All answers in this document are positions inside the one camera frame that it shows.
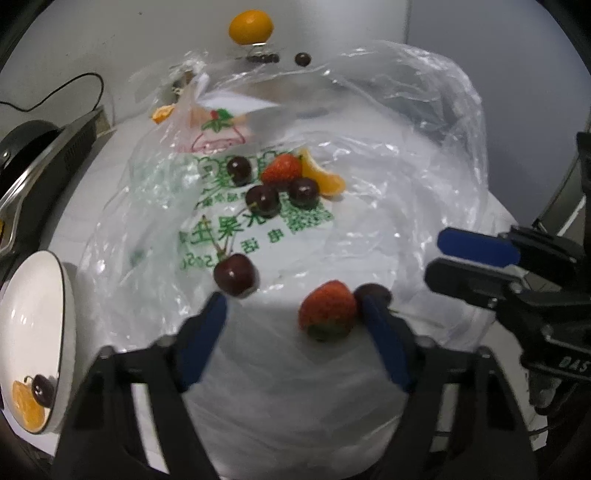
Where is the strawberry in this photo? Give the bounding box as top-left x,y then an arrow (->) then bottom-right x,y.
260,153 -> 303,191
297,280 -> 358,342

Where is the dark cherry with stem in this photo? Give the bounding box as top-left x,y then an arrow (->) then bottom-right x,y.
24,374 -> 55,408

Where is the mandarin segment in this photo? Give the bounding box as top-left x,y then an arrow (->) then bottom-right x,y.
297,148 -> 346,197

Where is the dark cherry back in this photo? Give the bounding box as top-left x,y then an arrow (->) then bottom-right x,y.
226,156 -> 252,187

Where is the peeled mandarin half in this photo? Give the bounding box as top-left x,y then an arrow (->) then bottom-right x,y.
11,381 -> 45,432

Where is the white round plate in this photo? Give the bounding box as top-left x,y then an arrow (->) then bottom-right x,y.
1,251 -> 76,435

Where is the grey refrigerator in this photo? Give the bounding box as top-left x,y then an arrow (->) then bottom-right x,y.
409,1 -> 590,223

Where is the clear printed plastic bag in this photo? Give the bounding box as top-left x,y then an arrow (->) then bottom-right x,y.
77,42 -> 489,479

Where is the steel induction cooker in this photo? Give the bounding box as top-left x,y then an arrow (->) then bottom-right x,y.
1,108 -> 105,259

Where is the half peeled orange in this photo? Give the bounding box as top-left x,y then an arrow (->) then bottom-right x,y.
151,104 -> 176,124

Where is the steel cup in bag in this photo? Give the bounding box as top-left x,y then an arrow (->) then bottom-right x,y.
129,50 -> 208,114

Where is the black wok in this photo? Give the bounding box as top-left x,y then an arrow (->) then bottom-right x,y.
0,120 -> 61,195

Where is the steel lid with knob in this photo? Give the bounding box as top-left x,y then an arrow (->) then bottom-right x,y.
294,52 -> 311,68

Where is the clear box of dates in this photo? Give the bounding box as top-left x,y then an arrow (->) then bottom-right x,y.
238,42 -> 280,65

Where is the whole orange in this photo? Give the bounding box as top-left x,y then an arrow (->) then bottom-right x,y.
228,10 -> 274,45

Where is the black cooker power cable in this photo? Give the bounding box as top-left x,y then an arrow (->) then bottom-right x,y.
0,71 -> 105,114

